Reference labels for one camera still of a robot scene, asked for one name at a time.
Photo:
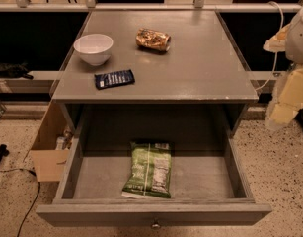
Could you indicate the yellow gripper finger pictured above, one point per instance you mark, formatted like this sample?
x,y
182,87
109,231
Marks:
x,y
287,100
277,42

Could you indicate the green jalapeno chip bag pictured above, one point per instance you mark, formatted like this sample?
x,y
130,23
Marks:
x,y
151,164

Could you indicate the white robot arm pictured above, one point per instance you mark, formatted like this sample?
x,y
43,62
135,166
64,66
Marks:
x,y
294,40

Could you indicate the grey open top drawer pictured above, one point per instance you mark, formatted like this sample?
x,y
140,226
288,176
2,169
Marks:
x,y
208,185

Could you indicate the round metal drawer knob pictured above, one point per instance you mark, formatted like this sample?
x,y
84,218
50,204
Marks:
x,y
155,225

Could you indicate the crushed gold soda can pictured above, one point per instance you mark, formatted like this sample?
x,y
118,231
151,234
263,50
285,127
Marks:
x,y
153,39

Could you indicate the grey wooden cabinet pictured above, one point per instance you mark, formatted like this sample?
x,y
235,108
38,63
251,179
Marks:
x,y
201,66

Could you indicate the dark blue snack packet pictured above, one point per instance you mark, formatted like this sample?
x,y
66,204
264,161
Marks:
x,y
114,79

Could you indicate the white ceramic bowl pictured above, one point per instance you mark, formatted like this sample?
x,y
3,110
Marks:
x,y
94,49

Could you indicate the brown cardboard box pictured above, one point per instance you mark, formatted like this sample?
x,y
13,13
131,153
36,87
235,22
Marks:
x,y
51,146

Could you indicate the black object on ledge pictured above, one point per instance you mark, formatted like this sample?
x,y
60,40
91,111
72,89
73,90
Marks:
x,y
14,70

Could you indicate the metal railing frame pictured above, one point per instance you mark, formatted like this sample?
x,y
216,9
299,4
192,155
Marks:
x,y
91,5

